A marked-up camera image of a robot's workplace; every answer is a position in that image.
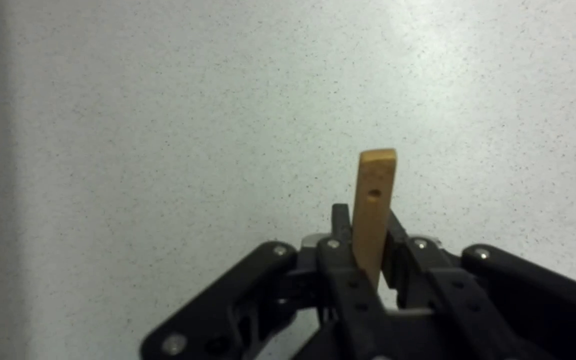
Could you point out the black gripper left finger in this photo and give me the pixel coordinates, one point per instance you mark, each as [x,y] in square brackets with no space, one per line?
[355,313]

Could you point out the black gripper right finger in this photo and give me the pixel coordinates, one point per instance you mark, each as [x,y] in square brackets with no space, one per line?
[501,300]

